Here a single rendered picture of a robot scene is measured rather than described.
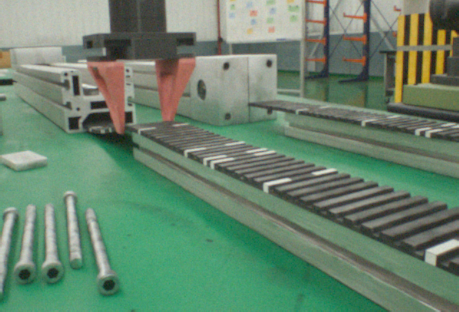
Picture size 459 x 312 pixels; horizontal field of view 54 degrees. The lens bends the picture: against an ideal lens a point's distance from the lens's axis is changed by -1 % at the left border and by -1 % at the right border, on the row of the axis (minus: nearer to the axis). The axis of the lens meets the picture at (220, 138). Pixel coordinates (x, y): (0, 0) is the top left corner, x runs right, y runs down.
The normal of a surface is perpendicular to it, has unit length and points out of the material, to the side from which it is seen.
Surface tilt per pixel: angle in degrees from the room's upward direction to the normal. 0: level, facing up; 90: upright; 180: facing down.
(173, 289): 0
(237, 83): 90
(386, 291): 90
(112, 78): 111
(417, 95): 90
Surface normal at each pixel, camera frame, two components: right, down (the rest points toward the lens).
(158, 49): 0.49, 0.15
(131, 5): 0.04, 0.19
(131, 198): -0.04, -0.98
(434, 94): -0.92, 0.11
